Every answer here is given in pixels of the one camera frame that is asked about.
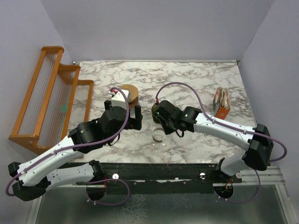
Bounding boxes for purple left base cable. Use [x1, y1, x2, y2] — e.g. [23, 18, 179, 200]
[85, 178, 131, 207]

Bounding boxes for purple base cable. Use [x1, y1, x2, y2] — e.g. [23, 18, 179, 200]
[85, 178, 131, 207]
[217, 169, 262, 204]

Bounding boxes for clear glass dripper cone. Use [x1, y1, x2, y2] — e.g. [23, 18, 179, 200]
[152, 126, 167, 150]

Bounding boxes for orange coffee filter box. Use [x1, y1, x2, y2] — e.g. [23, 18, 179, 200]
[213, 87, 230, 119]

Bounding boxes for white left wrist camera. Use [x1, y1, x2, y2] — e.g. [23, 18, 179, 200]
[109, 89, 130, 109]

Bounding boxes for orange wooden rack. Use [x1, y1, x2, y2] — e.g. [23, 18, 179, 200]
[9, 46, 94, 155]

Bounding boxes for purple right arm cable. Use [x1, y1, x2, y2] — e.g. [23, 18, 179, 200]
[155, 82, 288, 163]

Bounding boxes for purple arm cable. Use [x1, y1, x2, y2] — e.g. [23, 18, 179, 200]
[5, 87, 129, 196]
[155, 82, 288, 163]

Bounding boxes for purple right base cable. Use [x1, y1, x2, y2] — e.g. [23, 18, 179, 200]
[217, 169, 262, 204]

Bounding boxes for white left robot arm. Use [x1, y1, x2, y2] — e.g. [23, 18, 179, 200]
[6, 100, 143, 201]

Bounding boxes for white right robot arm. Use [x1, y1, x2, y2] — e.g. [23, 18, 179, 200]
[152, 100, 274, 182]

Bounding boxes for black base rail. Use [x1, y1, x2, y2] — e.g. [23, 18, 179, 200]
[63, 162, 243, 195]

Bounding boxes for dark green glass dripper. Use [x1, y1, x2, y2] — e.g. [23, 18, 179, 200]
[151, 103, 160, 124]

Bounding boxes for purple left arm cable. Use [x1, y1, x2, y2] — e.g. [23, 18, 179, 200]
[5, 87, 129, 196]

